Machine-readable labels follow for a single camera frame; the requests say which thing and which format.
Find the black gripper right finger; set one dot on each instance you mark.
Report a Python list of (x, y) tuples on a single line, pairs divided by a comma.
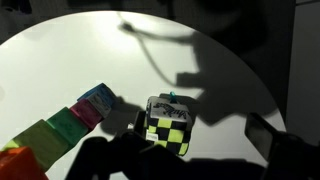
[(290, 156)]

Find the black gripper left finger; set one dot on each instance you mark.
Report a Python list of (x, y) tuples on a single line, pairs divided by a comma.
[(106, 156)]

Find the magenta tower block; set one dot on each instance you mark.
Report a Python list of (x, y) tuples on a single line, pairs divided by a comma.
[(85, 113)]

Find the green tower block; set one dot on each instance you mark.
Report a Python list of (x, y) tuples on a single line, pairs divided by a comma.
[(68, 125)]

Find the blue grey tower block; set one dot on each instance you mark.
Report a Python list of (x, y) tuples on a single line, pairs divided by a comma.
[(100, 100)]

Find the yellow-green tower block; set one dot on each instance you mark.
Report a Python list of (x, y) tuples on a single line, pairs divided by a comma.
[(40, 140)]

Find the orange tower block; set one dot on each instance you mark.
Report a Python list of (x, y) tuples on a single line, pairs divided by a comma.
[(18, 165)]

